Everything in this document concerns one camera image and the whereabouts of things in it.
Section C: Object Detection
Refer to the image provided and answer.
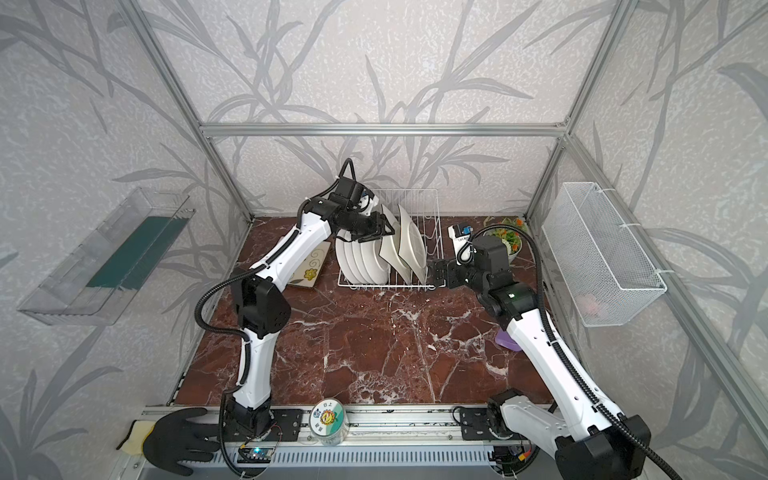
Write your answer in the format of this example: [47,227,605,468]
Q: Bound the white wire dish rack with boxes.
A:
[337,189,443,290]

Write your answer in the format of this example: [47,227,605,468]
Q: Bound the round tape roll green label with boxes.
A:
[309,398,349,446]

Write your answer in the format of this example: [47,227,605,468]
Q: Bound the white mesh wall basket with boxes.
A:
[542,182,667,327]

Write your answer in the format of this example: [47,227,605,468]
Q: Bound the round white plate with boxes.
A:
[335,238,353,284]
[361,239,391,285]
[343,242,363,285]
[351,242,373,285]

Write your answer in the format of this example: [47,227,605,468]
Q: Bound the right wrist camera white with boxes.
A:
[448,223,473,258]

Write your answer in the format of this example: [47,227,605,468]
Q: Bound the square white plate black rim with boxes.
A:
[380,205,412,285]

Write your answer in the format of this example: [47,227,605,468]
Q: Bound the purple scoop pink handle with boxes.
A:
[494,330,523,352]

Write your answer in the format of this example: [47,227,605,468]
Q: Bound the left green circuit board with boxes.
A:
[237,444,275,465]

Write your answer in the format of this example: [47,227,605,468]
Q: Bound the right circuit board wires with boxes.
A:
[488,443,541,475]

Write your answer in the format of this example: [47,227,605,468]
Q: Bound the pink object in basket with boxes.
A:
[576,293,603,317]

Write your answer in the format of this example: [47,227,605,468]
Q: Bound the white pot artificial flowers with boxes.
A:
[485,216,528,263]

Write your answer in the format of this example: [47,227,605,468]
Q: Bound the square white plate rear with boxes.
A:
[399,204,427,284]

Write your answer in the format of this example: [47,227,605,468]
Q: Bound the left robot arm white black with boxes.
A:
[194,158,394,437]

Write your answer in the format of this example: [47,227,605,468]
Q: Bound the yellow sponge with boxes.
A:
[116,420,155,456]

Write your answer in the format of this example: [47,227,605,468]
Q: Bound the clear plastic wall shelf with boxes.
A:
[18,187,196,326]

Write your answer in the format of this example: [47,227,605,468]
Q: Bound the black glove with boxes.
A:
[142,407,221,477]

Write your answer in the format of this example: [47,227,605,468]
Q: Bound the square floral plate black rim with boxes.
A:
[288,241,330,288]

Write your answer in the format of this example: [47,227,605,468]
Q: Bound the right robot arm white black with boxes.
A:
[434,224,680,479]

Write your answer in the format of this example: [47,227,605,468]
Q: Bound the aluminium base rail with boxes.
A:
[110,403,637,480]

